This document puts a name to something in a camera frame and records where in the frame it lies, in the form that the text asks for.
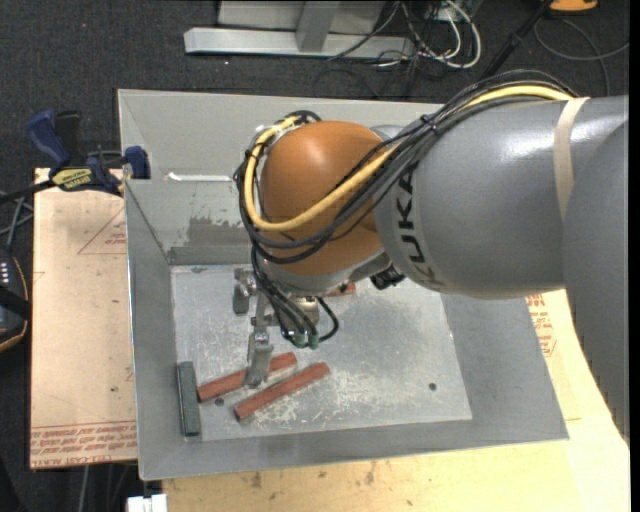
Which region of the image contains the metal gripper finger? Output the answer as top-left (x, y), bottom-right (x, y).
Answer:
top-left (243, 330), bottom-right (275, 389)
top-left (231, 268), bottom-right (258, 316)

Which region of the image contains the brown cardboard board red print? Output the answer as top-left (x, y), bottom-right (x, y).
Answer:
top-left (29, 167), bottom-right (584, 471)

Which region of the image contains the dark green flat block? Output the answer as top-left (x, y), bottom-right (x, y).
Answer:
top-left (176, 360), bottom-right (203, 438)

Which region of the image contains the grey metal bin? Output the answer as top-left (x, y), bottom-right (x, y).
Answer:
top-left (117, 88), bottom-right (570, 482)

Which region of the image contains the black cylinder on white bracket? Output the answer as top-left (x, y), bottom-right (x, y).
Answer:
top-left (368, 264), bottom-right (406, 292)

